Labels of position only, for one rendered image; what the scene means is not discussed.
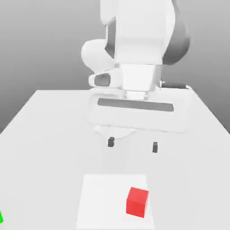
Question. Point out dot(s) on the small red cube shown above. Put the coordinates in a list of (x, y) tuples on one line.
[(136, 203)]

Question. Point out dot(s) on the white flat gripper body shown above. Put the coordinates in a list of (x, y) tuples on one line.
[(136, 118)]

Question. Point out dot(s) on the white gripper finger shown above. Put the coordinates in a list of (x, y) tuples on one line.
[(155, 147), (111, 142)]

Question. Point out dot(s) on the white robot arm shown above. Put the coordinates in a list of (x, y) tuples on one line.
[(140, 36)]

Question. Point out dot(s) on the small green cube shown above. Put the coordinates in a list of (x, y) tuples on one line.
[(1, 217)]

